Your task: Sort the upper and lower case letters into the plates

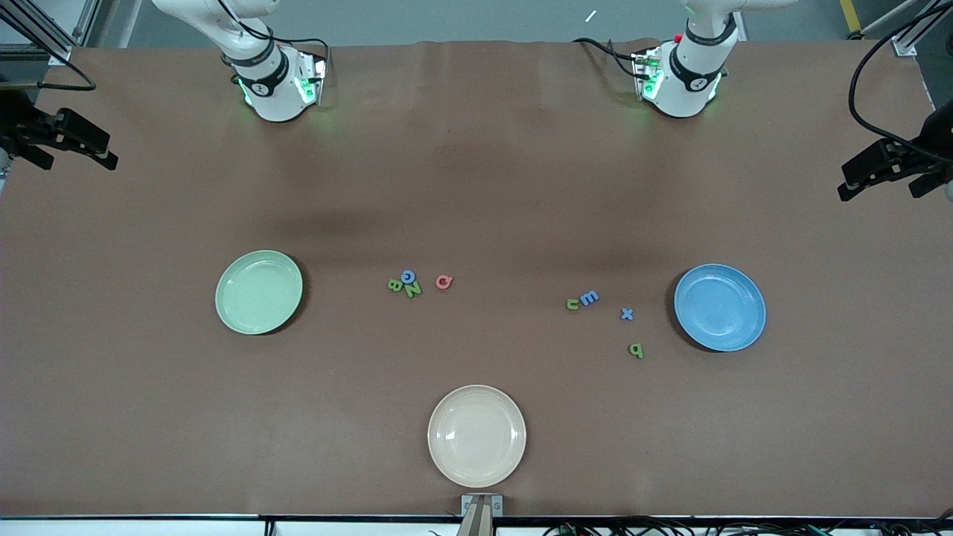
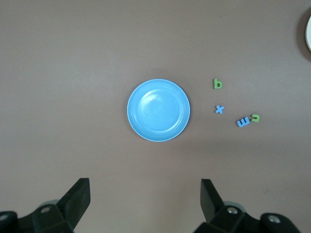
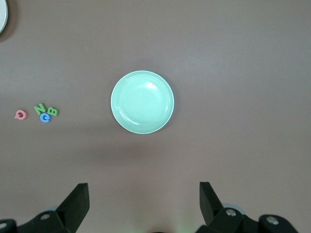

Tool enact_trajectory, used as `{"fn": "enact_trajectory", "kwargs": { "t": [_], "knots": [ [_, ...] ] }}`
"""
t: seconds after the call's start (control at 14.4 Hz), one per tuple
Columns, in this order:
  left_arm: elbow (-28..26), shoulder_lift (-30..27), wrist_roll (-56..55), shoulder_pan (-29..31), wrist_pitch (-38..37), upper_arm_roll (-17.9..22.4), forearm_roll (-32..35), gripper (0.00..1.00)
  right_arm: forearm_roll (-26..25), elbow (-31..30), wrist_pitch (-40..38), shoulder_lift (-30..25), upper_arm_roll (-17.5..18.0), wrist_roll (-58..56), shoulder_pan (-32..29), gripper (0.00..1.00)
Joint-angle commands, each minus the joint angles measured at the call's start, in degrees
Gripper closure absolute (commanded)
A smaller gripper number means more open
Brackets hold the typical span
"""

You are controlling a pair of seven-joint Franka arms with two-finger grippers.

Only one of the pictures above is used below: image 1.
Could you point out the aluminium frame profile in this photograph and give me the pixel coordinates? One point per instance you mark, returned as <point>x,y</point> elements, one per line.
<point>904,46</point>
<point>59,52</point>

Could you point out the blue lowercase letter m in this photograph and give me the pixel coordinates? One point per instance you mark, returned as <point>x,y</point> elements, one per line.
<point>589,298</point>

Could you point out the yellow floor tape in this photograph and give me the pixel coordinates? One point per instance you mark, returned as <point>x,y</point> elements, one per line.
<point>849,15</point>

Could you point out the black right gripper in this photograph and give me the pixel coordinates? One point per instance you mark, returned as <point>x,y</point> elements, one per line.
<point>18,120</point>

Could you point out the green letter N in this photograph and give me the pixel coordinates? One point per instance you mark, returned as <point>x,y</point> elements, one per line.
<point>412,289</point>

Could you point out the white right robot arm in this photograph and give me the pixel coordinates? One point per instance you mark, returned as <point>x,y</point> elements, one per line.
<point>275,97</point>

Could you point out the left arm base connector panel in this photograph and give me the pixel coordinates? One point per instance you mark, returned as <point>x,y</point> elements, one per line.
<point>639,71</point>

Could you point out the grey metal camera bracket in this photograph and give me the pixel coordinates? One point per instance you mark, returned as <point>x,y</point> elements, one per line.
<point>467,506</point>

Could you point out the light green plate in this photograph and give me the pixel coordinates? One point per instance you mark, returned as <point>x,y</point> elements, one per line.
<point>259,292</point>

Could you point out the blue plate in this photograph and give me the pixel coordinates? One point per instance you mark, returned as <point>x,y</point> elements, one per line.
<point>719,307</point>

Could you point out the beige plate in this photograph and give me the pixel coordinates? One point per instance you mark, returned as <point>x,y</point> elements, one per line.
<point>476,435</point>

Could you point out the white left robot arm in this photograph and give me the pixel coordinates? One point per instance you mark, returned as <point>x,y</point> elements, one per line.
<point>689,89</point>

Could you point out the right arm base connector panel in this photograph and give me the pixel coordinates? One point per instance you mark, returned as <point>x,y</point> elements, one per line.
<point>319,82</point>

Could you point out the pink letter Q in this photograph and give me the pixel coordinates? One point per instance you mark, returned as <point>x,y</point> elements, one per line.
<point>438,281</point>

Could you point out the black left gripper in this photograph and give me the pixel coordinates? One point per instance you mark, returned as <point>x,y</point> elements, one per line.
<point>934,138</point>

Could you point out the green lowercase letter b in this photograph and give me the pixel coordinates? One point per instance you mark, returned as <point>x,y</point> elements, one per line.
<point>641,351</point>

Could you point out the brown table mat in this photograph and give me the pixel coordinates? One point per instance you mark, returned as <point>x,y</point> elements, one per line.
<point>476,186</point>

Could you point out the white table edge rail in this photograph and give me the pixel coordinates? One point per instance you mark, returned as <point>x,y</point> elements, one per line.
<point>149,528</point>

